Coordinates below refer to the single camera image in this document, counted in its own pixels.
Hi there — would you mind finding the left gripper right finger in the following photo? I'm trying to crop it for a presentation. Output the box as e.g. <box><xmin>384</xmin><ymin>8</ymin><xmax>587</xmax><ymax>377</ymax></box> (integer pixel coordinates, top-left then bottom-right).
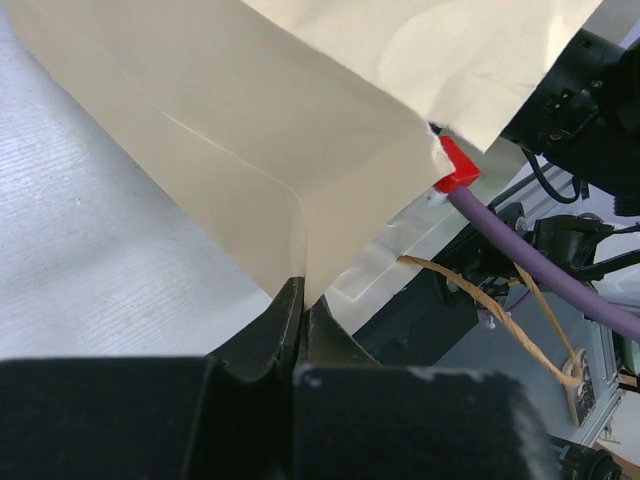
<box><xmin>298</xmin><ymin>296</ymin><xmax>380</xmax><ymax>368</ymax></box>

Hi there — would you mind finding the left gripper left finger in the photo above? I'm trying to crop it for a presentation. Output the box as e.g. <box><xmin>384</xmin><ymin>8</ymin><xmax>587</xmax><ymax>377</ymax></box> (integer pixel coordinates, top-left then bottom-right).
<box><xmin>207</xmin><ymin>277</ymin><xmax>304</xmax><ymax>395</ymax></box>

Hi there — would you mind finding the beige paper bag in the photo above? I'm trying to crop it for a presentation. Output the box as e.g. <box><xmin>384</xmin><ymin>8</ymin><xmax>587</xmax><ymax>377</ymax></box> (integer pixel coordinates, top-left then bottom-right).
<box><xmin>0</xmin><ymin>0</ymin><xmax>606</xmax><ymax>426</ymax></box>

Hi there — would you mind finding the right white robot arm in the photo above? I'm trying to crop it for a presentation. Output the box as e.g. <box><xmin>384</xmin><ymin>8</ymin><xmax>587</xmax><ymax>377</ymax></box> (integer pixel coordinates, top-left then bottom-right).
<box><xmin>501</xmin><ymin>29</ymin><xmax>639</xmax><ymax>217</ymax></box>

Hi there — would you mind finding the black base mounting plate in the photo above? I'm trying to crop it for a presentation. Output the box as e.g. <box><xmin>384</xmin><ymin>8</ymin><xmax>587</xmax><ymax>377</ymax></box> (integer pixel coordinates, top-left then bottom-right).
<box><xmin>349</xmin><ymin>199</ymin><xmax>616</xmax><ymax>371</ymax></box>

